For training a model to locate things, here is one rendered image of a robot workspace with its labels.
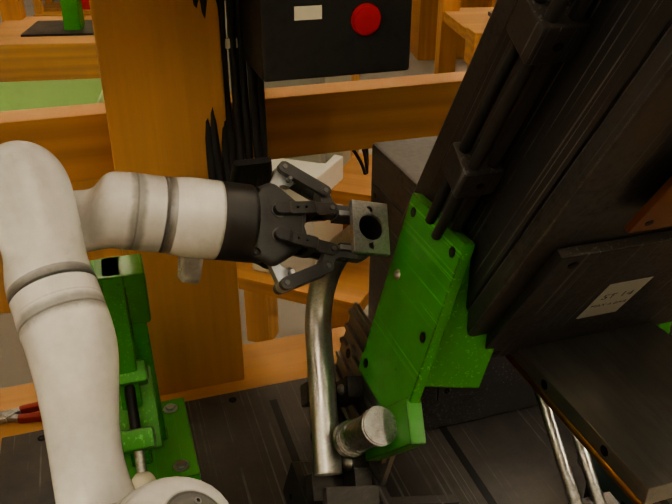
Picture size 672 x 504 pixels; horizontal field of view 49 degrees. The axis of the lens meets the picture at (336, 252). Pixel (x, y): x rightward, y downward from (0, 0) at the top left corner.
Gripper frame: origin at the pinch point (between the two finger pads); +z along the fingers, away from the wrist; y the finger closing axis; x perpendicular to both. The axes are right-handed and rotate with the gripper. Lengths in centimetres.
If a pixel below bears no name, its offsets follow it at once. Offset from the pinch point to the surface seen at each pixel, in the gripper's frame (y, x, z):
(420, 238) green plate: -2.1, -6.5, 4.1
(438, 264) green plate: -5.6, -9.4, 4.0
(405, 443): -20.8, -1.6, 3.7
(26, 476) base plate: -22, 37, -28
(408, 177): 9.2, 4.1, 9.5
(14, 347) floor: 27, 224, -29
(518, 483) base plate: -24.9, 12.4, 26.5
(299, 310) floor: 41, 199, 71
